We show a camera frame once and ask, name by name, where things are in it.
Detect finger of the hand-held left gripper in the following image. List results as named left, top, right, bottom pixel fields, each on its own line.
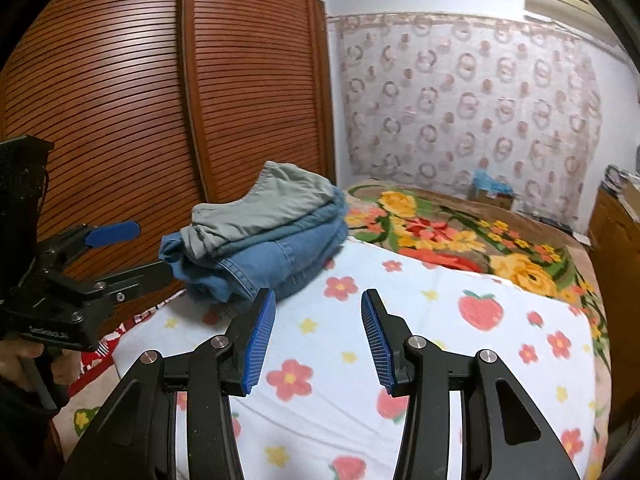
left=82, top=220, right=142, bottom=252
left=95, top=259, right=173, bottom=307

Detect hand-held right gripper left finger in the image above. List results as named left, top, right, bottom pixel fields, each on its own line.
left=57, top=287, right=277, bottom=480

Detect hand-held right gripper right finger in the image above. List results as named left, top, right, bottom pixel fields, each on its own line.
left=361, top=288, right=583, bottom=480

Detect blue denim jeans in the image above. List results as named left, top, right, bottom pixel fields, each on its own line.
left=159, top=220, right=350, bottom=303

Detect grey-green pants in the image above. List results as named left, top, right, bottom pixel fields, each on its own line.
left=179, top=161, right=347, bottom=261

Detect person's left forearm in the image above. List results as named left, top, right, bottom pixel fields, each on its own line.
left=0, top=370, right=68, bottom=480

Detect person's left hand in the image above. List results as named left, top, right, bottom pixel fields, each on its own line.
left=0, top=337, right=83, bottom=388

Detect white flower print blanket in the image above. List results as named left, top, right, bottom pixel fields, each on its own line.
left=112, top=237, right=601, bottom=480

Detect red patterned cloth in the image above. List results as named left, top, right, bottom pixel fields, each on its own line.
left=80, top=305, right=171, bottom=376

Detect brown floral blanket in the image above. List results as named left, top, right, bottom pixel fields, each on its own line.
left=345, top=180, right=615, bottom=480

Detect slatted wooden wardrobe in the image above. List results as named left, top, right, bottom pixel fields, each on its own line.
left=0, top=0, right=337, bottom=311

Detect small cardboard box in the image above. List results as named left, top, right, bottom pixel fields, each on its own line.
left=472, top=170, right=516, bottom=211

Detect circle print curtain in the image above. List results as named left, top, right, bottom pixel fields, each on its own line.
left=327, top=12, right=603, bottom=231

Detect wooden dresser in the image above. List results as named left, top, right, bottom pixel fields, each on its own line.
left=587, top=165, right=640, bottom=411

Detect dresser top clutter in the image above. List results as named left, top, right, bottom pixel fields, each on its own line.
left=602, top=145, right=640, bottom=196

